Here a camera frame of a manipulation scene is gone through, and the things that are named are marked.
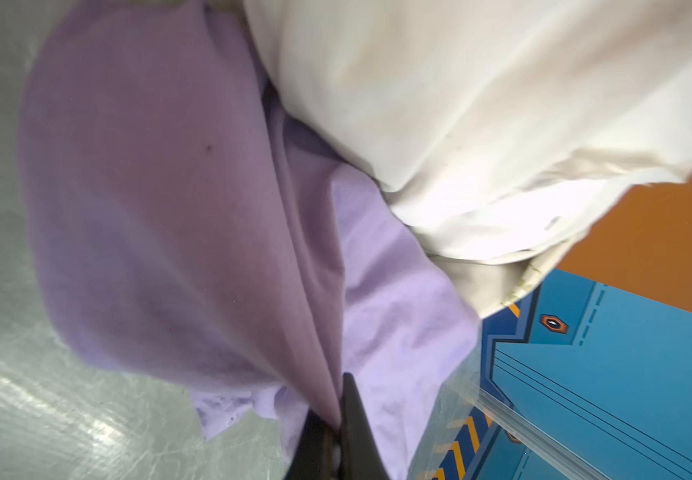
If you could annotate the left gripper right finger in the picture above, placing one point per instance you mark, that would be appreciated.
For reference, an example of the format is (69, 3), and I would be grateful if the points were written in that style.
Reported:
(360, 457)

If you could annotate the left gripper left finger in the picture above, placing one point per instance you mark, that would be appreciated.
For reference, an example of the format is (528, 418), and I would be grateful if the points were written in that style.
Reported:
(315, 455)

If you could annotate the purple cloth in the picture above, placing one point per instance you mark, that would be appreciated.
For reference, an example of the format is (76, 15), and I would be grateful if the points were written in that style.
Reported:
(185, 227)

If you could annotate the plain white cloth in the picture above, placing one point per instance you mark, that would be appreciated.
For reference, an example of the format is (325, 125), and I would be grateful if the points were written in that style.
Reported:
(496, 129)

